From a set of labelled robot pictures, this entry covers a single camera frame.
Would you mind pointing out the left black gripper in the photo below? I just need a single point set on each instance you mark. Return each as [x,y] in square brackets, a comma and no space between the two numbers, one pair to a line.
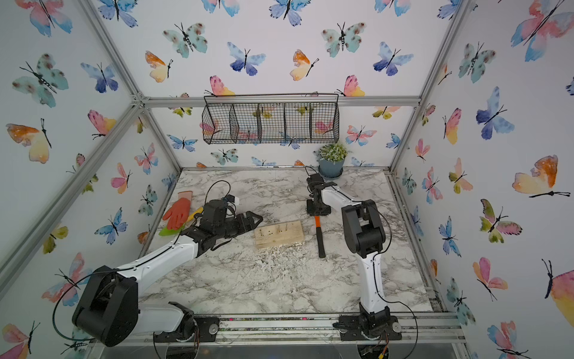
[249,215]

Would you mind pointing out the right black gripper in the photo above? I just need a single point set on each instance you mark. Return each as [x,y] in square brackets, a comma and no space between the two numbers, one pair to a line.
[311,211]

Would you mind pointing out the wooden block with nails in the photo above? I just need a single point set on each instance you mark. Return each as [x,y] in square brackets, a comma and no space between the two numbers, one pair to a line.
[279,234]

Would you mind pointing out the orange black claw hammer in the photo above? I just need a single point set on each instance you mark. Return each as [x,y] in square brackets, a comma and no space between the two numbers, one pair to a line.
[319,237]

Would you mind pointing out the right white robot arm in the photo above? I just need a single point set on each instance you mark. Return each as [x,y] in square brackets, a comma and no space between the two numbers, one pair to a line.
[365,237]

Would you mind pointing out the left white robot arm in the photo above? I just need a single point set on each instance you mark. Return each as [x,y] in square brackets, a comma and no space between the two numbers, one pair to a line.
[110,310]

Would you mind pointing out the potted green plant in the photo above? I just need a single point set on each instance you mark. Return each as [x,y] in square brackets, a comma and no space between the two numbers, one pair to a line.
[331,160]

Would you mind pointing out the red work glove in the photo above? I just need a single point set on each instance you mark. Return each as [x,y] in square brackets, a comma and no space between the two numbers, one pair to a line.
[179,212]

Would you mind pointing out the yellow green object under glove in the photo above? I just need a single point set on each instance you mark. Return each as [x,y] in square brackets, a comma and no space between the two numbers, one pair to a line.
[190,220]

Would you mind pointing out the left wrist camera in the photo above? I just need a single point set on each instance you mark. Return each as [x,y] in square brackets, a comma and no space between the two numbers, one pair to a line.
[232,199]

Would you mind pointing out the black wire wall basket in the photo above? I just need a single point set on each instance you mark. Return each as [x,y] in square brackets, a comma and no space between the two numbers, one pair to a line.
[285,119]

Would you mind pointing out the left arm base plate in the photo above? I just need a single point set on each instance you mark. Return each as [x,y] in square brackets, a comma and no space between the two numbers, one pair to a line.
[197,330]

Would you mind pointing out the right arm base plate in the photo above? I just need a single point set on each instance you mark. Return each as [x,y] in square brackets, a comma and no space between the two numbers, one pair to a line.
[363,327]

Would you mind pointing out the aluminium front rail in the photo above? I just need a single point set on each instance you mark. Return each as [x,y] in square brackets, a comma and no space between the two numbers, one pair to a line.
[302,329]

